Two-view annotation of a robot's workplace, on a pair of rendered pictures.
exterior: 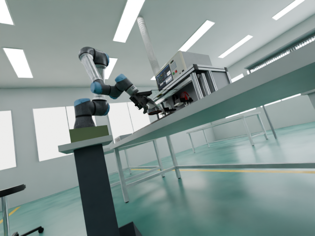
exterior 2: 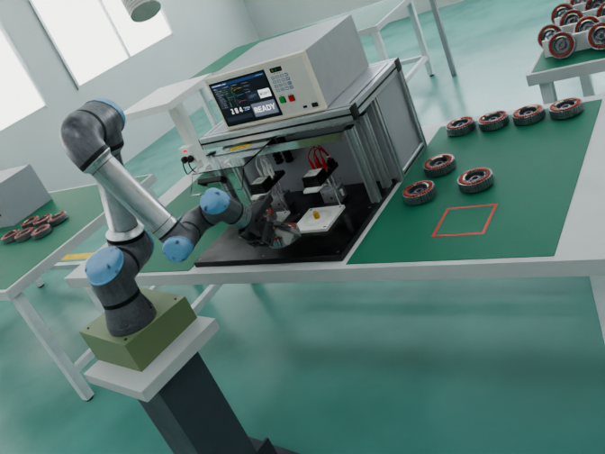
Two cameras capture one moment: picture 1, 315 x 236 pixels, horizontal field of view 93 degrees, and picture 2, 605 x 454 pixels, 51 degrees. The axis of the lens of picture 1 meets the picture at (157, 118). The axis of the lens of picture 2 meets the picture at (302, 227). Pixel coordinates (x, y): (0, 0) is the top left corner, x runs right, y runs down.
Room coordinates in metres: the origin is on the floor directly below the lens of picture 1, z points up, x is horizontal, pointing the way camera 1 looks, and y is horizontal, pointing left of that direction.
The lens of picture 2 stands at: (-0.72, 0.46, 1.69)
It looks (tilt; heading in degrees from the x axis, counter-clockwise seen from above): 25 degrees down; 344
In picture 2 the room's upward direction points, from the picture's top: 24 degrees counter-clockwise
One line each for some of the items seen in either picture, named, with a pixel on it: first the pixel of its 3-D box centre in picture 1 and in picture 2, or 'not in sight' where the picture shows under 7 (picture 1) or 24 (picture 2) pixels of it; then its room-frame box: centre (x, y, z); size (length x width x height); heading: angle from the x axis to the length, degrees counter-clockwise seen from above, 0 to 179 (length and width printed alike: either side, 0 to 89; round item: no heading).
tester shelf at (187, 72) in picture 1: (185, 86); (298, 104); (1.47, -0.36, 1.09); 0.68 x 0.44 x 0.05; 34
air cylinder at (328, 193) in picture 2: not in sight; (333, 192); (1.27, -0.28, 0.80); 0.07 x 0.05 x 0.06; 34
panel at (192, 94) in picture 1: (185, 102); (307, 153); (1.43, -0.30, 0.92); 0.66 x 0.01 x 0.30; 34
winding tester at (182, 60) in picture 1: (183, 74); (288, 72); (1.46, -0.37, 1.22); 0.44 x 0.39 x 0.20; 34
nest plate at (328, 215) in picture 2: not in sight; (318, 219); (1.19, -0.16, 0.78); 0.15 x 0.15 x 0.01; 34
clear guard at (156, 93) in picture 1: (155, 97); (237, 162); (1.39, -0.03, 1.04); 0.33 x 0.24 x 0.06; 124
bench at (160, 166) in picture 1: (120, 165); (29, 285); (3.38, 1.06, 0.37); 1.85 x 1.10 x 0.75; 34
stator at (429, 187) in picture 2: not in sight; (419, 192); (0.98, -0.45, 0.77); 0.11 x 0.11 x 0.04
